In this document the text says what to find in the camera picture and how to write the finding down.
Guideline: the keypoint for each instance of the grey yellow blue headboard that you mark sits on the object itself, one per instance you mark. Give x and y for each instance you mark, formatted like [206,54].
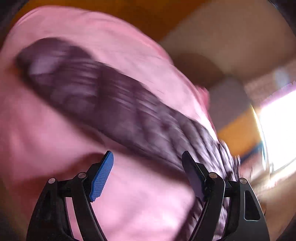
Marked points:
[233,117]

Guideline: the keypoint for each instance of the purple puffer jacket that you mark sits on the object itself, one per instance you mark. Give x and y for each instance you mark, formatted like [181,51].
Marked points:
[120,107]

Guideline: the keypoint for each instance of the pink bedspread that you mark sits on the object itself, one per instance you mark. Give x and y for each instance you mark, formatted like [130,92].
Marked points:
[141,200]

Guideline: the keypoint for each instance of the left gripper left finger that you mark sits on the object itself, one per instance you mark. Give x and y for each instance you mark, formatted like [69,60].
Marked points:
[50,220]

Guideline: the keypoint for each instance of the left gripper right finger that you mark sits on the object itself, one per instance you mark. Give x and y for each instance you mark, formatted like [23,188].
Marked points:
[245,219]

